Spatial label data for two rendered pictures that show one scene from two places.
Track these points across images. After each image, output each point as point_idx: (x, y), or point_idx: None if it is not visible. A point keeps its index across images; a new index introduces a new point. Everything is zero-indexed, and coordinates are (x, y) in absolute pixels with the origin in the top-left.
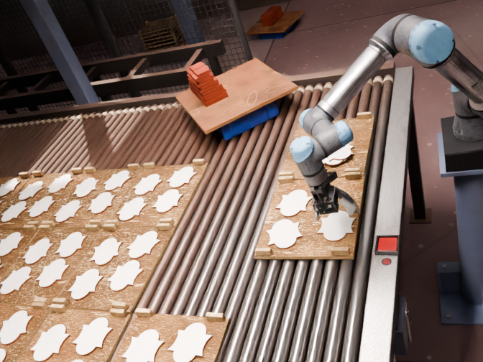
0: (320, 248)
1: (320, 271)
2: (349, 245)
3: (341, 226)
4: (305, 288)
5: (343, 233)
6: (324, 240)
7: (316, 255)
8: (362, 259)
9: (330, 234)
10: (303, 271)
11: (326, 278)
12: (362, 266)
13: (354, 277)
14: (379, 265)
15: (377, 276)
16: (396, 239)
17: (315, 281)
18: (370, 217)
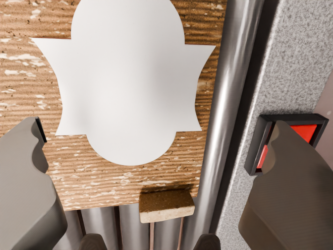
0: (93, 183)
1: (111, 208)
2: (187, 167)
3: (153, 101)
4: (81, 215)
5: (166, 137)
6: (99, 157)
7: (91, 206)
8: (214, 185)
9: (116, 142)
10: (68, 223)
11: (134, 233)
12: (212, 200)
13: (193, 218)
14: (246, 189)
15: (239, 211)
16: (312, 133)
17: (107, 239)
18: (257, 12)
